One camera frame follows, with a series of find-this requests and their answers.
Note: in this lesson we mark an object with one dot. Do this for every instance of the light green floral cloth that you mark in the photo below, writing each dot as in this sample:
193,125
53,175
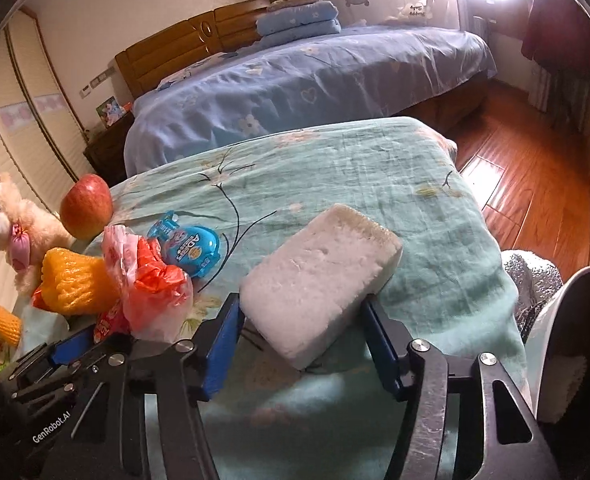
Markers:
350,185

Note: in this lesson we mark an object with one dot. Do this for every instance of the white plush toy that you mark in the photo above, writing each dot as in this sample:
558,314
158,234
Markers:
412,11

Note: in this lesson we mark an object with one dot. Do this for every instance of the orange foam fruit net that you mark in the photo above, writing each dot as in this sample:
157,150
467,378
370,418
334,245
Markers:
2,322
72,282

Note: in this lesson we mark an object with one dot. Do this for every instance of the small patterned pillow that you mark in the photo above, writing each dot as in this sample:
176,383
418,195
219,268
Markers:
295,1

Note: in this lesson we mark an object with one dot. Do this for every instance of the bed with blue sheet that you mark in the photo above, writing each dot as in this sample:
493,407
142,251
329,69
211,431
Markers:
300,85

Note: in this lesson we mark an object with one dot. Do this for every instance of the cream sliding wardrobe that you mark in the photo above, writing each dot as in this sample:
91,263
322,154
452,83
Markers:
35,125

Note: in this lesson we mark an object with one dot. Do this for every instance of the small photo frame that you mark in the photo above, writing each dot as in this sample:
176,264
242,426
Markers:
110,111

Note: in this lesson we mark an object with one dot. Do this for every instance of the cream teddy bear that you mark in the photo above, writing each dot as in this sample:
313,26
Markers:
5,210

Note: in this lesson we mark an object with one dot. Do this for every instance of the blue toy package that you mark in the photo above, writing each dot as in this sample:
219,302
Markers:
195,247

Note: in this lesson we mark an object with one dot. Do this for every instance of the dark red coat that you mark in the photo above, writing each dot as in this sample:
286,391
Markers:
560,30

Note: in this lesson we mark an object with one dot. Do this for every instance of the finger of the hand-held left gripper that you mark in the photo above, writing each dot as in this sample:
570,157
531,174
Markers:
72,350

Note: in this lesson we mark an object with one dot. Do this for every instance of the white radiator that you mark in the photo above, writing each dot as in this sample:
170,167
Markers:
481,27

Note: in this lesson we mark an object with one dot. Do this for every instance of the white foam block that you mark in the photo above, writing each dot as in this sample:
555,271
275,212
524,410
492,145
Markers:
315,280

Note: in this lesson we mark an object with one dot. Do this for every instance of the grey patterned curtain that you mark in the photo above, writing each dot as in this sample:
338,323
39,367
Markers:
560,95

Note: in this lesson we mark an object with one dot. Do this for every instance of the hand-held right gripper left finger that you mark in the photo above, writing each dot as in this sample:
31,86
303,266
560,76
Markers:
220,355

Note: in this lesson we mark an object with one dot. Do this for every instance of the brown wooden headboard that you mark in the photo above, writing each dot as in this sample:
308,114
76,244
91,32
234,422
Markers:
175,50

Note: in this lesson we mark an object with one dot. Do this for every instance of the red snack bag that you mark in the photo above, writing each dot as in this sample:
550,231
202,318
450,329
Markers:
106,327

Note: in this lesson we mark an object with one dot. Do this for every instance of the white blue printed pillow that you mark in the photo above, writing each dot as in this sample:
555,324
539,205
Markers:
175,80

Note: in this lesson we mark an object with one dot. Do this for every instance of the red yellow apple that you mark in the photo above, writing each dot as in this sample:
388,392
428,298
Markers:
87,205

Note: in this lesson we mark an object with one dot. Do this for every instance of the wall switch panel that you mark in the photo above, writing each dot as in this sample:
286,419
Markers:
97,81

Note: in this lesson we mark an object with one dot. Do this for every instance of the dark wooden nightstand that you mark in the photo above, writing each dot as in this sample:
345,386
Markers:
107,150

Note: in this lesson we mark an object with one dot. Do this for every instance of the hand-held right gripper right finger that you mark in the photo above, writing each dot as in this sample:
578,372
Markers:
382,347

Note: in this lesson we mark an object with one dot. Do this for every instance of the silver foil bag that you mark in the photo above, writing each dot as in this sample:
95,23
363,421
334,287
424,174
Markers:
530,280

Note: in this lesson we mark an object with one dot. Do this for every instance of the white trash bin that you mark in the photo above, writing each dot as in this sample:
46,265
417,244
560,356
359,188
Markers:
560,310

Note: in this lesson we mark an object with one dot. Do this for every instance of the red plastic bag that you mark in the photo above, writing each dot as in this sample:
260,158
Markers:
150,290

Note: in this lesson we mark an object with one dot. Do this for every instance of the folded blue quilt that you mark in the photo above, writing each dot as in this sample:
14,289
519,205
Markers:
295,19

